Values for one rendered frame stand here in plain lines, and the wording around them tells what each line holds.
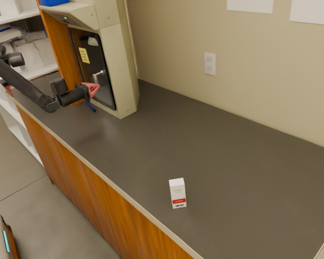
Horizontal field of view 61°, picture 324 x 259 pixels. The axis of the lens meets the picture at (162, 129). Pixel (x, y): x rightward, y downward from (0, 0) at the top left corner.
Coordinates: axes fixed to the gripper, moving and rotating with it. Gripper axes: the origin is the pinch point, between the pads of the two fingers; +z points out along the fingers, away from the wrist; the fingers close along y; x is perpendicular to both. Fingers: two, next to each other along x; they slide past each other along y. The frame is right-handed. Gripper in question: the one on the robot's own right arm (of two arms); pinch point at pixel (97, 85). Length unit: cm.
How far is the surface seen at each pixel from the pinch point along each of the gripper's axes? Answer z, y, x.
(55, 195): -27, 80, 114
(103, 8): 9.5, -5.5, -34.0
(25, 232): -60, 61, 114
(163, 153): 1.1, -43.8, 20.9
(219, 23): 49, -36, -21
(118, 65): 10.9, -5.3, -8.0
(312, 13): 49, -77, -28
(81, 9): -0.5, -5.6, -35.8
